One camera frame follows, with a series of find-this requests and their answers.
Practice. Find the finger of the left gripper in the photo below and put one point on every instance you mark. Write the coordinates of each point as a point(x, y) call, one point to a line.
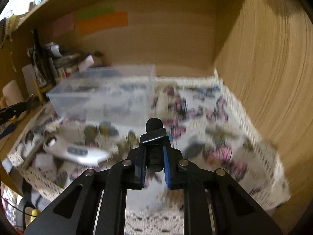
point(12, 111)

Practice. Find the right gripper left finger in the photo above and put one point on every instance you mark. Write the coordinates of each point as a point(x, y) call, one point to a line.
point(95, 202)

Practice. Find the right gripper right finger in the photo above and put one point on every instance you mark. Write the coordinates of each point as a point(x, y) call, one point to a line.
point(214, 203)

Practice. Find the metal whisk head massager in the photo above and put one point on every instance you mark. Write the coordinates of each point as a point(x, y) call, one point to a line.
point(38, 148)

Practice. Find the white handheld massager device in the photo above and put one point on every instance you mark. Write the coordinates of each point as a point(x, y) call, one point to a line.
point(83, 155)

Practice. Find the white power adapter plug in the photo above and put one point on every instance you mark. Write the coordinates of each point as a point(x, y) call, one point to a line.
point(45, 165)

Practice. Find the yellow tube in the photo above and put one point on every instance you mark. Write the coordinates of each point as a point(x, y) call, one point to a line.
point(39, 93)

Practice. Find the white handwritten note paper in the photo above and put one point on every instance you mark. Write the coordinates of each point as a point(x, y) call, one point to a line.
point(29, 77)

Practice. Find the stack of books papers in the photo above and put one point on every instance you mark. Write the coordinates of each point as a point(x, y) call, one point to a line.
point(64, 62)

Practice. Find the dark wine bottle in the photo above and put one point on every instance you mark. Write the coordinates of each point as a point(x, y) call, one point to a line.
point(39, 57)

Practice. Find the butterfly print lace cloth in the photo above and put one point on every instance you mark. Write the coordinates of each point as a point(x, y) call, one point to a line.
point(198, 122)

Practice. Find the small white card box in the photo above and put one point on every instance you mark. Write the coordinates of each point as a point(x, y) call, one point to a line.
point(86, 63)

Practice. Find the pink sticky note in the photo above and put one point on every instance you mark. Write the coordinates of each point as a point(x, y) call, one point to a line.
point(63, 25)

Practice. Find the clear plastic storage box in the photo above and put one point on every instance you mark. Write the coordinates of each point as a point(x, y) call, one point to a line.
point(121, 95)

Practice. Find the green sticky note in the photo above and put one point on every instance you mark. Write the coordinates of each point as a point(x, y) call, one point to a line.
point(92, 12)

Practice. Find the orange sticky note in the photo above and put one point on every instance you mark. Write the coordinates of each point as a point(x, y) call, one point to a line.
point(103, 22)

